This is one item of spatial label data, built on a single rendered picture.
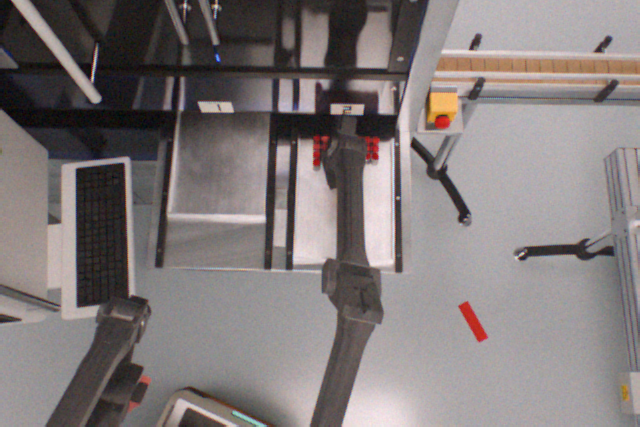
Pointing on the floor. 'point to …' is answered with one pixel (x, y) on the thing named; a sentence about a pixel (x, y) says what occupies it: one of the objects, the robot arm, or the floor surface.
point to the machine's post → (433, 31)
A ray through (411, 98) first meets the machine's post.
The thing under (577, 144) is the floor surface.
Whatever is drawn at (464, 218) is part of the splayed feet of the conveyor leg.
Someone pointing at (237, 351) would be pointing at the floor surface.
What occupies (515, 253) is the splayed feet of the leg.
